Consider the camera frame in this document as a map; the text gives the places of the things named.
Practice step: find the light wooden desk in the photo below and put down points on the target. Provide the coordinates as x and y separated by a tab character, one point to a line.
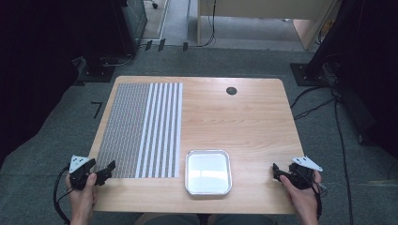
266	7

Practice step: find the square silver metal tray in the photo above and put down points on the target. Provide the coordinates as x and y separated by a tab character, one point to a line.
208	172

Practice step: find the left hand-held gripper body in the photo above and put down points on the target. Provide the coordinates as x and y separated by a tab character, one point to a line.
79	175

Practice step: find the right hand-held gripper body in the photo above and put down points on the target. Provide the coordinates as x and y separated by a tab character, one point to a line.
301	175

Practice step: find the black corner tape mark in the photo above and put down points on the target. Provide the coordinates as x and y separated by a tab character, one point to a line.
98	108

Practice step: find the black stand base plate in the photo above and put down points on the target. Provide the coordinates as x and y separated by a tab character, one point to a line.
302	75
97	73

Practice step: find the person's right hand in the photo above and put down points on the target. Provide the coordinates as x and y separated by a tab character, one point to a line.
302	198

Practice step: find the grey striped woven placemat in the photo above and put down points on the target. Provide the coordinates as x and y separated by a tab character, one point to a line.
140	129

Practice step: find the black tape strip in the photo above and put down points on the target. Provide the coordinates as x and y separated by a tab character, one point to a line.
161	45
185	46
148	45

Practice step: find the black chair caster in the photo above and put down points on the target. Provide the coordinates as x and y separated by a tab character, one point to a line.
155	5

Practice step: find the person's left leg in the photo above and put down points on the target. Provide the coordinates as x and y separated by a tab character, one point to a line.
169	220

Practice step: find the dark curtain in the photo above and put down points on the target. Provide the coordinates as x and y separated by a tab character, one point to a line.
37	62
369	62

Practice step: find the person's left hand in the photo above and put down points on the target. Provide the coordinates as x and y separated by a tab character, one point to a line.
82	200

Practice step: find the dark equipment cabinet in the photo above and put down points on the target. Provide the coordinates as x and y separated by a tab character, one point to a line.
134	18

